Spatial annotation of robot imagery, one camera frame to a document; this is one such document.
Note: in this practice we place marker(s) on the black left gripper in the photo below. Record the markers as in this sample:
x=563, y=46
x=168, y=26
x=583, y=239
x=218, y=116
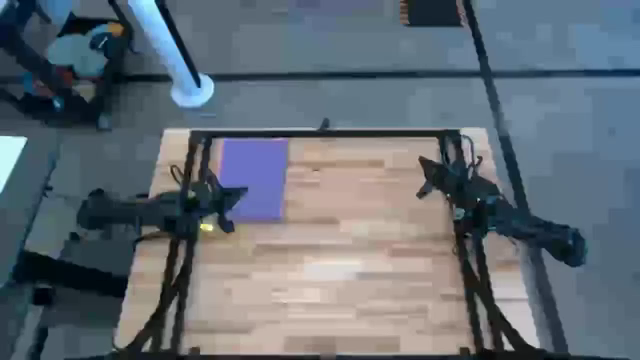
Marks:
x=207, y=202

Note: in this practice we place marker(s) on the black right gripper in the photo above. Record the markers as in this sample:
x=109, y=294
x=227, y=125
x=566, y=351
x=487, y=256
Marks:
x=460, y=190

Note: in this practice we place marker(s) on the purple paper sheet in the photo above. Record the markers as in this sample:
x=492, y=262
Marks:
x=260, y=165

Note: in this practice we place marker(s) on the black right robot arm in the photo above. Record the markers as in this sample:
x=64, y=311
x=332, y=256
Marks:
x=530, y=227

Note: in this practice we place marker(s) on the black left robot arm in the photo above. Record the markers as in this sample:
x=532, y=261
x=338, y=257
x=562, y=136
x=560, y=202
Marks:
x=130, y=212

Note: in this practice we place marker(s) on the yellow tag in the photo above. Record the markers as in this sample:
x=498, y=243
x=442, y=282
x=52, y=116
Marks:
x=206, y=227

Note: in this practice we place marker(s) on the white and black pole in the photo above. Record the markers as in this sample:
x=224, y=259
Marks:
x=192, y=95

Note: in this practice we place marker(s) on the black wheeled cart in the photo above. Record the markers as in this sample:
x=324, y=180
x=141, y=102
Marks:
x=119, y=80

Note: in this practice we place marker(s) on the black mat with orange edge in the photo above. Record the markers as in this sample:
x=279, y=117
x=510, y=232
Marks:
x=430, y=12

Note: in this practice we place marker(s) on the pale green plate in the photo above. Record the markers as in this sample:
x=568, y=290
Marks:
x=92, y=65

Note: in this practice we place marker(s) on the grey desk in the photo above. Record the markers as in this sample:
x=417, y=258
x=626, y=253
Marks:
x=35, y=200

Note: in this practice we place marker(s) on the dark teal plate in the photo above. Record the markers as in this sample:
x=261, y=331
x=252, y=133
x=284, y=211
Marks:
x=107, y=45

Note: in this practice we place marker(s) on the small yellow object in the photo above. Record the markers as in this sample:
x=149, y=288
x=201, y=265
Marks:
x=116, y=29

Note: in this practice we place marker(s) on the pale blue plate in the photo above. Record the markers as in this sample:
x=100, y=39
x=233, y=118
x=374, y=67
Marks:
x=67, y=52

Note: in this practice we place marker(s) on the white board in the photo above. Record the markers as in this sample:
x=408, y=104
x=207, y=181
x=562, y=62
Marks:
x=10, y=157

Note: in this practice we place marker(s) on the black metal table frame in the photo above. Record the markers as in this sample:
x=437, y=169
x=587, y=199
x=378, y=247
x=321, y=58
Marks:
x=375, y=133

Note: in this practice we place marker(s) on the small black camera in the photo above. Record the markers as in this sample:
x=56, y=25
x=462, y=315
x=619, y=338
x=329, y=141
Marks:
x=325, y=124

